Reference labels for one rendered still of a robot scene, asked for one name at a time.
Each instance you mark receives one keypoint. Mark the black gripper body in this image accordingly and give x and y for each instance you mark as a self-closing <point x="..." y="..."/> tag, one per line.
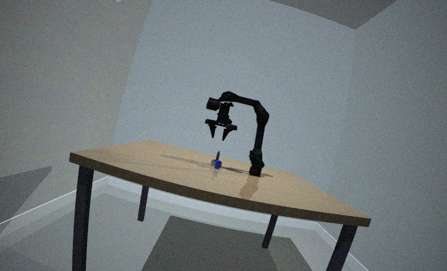
<point x="222" y="119"/>

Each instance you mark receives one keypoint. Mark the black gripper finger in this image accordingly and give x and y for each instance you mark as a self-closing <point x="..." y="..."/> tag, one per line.
<point x="212" y="129"/>
<point x="225" y="132"/>

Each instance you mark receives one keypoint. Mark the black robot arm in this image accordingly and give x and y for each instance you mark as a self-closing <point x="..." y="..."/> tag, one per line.
<point x="262" y="118"/>

